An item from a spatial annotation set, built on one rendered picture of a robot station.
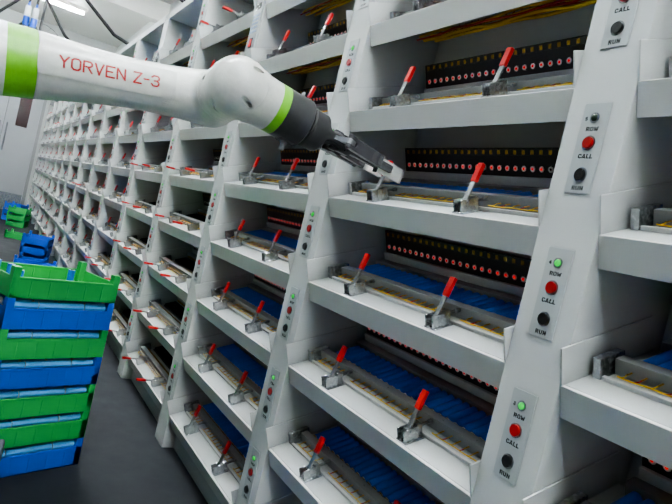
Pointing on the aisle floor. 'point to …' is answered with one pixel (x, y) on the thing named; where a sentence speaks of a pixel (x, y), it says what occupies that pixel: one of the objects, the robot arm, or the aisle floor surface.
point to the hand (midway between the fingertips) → (384, 170)
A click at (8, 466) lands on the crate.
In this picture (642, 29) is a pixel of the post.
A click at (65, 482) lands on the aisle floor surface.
